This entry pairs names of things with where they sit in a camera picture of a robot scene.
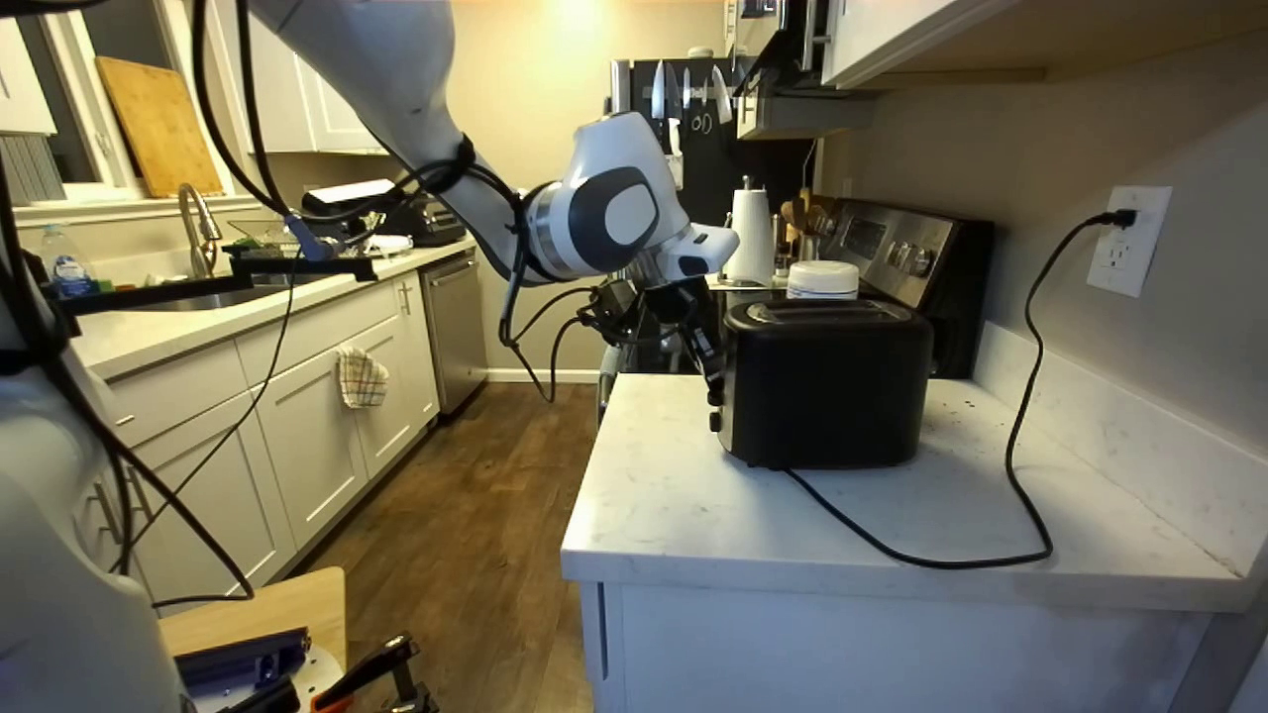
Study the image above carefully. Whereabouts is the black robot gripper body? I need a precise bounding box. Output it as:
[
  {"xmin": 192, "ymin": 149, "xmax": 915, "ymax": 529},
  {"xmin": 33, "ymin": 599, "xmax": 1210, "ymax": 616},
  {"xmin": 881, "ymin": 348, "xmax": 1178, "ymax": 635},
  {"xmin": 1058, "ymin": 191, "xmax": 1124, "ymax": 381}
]
[{"xmin": 581, "ymin": 272, "xmax": 716, "ymax": 371}]

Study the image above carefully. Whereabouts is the black two-slot toaster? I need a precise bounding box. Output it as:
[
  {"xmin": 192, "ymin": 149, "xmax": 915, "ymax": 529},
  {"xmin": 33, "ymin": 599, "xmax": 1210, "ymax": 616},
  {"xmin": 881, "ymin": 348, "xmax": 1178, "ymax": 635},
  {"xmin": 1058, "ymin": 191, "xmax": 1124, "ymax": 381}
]
[{"xmin": 709, "ymin": 301, "xmax": 930, "ymax": 466}]

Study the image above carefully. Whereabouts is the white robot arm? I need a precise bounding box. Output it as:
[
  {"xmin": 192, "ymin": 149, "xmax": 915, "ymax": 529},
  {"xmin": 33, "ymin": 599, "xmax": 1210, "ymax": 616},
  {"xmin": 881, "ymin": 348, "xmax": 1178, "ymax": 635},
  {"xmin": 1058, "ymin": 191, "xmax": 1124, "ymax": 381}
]
[{"xmin": 247, "ymin": 0, "xmax": 736, "ymax": 389}]

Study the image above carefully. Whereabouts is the white paper towel roll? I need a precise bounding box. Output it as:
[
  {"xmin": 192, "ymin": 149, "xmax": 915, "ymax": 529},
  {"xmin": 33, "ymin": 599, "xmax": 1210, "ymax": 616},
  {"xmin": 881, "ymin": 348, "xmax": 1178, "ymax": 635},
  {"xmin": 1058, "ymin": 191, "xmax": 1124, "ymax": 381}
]
[{"xmin": 725, "ymin": 177, "xmax": 774, "ymax": 284}]

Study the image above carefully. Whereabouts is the Lysol wipes canister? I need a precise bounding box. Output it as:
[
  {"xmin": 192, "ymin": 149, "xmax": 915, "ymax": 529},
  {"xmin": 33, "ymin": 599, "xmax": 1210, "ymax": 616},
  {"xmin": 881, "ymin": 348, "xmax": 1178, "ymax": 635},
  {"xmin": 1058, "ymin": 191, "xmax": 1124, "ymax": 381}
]
[{"xmin": 785, "ymin": 261, "xmax": 861, "ymax": 301}]

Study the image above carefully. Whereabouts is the stainless steel dishwasher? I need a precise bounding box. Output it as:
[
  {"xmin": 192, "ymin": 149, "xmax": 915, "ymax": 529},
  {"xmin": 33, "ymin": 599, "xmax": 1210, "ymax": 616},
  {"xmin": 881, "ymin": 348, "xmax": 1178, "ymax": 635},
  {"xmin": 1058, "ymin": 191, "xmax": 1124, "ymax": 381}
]
[{"xmin": 419, "ymin": 253, "xmax": 487, "ymax": 417}]

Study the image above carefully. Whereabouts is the stainless steel black stove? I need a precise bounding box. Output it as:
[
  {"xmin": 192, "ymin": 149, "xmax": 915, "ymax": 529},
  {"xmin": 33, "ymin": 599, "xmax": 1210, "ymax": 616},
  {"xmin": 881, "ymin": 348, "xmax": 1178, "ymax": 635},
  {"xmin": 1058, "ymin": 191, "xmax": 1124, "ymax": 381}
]
[{"xmin": 779, "ymin": 194, "xmax": 993, "ymax": 381}]

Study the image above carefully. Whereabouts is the white hanging pot holder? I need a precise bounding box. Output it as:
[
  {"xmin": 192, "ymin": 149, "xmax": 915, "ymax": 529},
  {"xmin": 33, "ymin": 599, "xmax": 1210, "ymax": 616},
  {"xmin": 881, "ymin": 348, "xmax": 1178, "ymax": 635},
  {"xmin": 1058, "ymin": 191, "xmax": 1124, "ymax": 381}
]
[{"xmin": 337, "ymin": 348, "xmax": 388, "ymax": 413}]

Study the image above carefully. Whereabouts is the silver kitchen faucet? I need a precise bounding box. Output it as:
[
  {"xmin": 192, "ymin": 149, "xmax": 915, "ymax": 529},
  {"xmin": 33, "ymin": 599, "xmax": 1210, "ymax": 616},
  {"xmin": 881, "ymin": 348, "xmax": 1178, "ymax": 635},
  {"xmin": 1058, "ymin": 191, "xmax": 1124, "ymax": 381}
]
[{"xmin": 178, "ymin": 186, "xmax": 222, "ymax": 276}]

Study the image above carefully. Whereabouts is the wooden cutting board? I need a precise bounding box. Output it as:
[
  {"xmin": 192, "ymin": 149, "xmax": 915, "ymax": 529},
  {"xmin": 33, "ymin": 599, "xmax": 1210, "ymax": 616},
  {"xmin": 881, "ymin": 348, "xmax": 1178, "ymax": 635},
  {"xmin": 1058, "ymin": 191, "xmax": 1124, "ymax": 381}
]
[{"xmin": 94, "ymin": 54, "xmax": 222, "ymax": 199}]

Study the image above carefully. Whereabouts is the white wall power outlet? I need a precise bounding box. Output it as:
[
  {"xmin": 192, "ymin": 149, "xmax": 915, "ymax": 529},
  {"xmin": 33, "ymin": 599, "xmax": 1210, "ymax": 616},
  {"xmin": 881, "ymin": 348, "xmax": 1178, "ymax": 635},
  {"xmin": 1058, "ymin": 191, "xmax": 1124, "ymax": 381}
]
[{"xmin": 1086, "ymin": 186, "xmax": 1174, "ymax": 296}]

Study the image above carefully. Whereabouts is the black toaster power cord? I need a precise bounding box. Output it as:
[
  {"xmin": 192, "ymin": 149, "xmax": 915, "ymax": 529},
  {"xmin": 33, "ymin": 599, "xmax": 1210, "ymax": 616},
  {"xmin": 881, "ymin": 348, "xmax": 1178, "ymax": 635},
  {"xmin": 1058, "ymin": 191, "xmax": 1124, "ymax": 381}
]
[{"xmin": 779, "ymin": 204, "xmax": 1143, "ymax": 573}]

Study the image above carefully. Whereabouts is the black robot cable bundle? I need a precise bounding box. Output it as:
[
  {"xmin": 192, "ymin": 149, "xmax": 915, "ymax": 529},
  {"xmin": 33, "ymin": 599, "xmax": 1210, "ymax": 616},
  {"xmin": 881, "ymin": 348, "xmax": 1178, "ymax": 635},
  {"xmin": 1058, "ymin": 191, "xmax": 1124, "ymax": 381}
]
[{"xmin": 0, "ymin": 0, "xmax": 589, "ymax": 607}]

